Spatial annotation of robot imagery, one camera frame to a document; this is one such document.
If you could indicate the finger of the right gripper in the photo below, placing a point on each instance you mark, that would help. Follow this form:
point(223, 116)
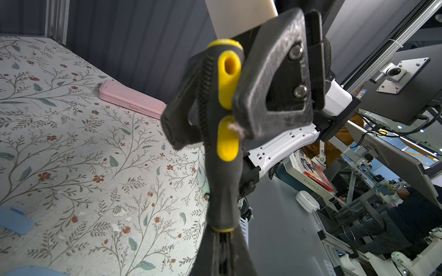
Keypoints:
point(175, 118)

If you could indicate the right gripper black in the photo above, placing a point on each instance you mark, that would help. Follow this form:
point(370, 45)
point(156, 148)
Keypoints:
point(284, 72)

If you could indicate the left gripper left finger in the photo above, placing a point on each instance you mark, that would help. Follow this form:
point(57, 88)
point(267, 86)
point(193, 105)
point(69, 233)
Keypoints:
point(207, 259)

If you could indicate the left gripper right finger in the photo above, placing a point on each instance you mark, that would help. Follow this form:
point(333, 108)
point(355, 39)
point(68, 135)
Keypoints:
point(237, 260)

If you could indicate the black yellow screwdriver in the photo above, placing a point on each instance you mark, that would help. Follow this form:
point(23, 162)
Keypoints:
point(220, 72)

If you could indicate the light blue alarm clock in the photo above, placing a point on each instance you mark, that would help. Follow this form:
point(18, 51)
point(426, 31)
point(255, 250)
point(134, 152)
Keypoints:
point(33, 271)

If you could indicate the light blue battery cover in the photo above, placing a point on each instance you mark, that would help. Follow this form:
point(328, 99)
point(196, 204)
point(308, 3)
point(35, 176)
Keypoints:
point(14, 220)

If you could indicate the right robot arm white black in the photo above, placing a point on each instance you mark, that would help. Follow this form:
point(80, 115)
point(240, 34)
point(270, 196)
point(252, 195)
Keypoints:
point(262, 154)

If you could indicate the pink rectangular case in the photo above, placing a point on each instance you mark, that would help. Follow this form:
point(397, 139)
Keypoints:
point(125, 97)

